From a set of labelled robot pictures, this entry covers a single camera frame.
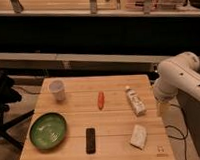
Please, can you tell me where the translucent plastic cup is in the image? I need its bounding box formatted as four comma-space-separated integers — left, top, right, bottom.
49, 80, 65, 101

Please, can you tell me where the black remote control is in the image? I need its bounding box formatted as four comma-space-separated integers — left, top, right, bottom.
86, 128, 96, 154

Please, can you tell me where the black office chair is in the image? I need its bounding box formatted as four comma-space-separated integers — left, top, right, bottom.
0, 70, 34, 149

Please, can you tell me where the white tube with label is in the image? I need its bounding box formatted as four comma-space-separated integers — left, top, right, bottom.
125, 86, 146, 116

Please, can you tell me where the green ceramic bowl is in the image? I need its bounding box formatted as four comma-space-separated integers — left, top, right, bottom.
29, 112, 68, 150

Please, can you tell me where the orange carrot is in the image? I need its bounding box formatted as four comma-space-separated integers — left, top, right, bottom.
97, 91, 105, 110

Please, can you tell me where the white folded cloth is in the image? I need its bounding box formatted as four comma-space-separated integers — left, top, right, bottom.
130, 125, 147, 150

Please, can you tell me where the black cable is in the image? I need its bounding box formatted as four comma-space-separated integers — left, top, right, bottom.
164, 103, 190, 160

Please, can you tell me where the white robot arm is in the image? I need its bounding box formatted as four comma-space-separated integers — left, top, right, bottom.
153, 52, 200, 116

